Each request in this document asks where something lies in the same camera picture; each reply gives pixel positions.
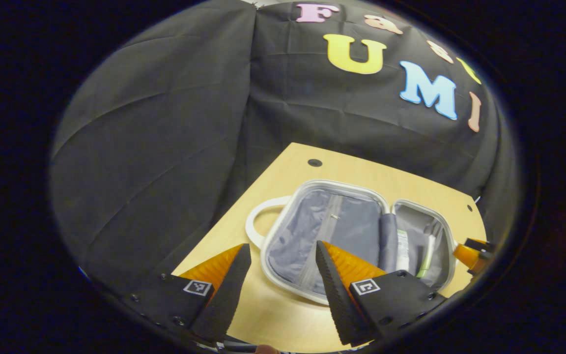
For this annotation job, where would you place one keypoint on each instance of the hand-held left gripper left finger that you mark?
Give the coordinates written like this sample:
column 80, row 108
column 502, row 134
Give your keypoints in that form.
column 229, row 295

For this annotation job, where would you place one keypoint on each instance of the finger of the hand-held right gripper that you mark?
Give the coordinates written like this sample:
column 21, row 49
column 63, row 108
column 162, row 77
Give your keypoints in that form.
column 482, row 244
column 466, row 256

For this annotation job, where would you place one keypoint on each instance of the white suitcase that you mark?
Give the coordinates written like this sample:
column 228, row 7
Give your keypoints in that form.
column 312, row 231

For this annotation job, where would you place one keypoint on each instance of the black backdrop cloth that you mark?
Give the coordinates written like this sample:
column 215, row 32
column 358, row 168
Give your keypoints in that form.
column 165, row 147

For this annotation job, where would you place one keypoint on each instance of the small white tube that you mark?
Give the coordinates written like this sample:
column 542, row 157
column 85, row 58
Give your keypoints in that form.
column 402, row 250

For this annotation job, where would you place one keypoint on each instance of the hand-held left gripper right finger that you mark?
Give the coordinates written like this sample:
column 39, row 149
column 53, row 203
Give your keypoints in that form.
column 337, row 295

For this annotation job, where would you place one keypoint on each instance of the light green tube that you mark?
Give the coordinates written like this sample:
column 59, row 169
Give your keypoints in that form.
column 425, row 258

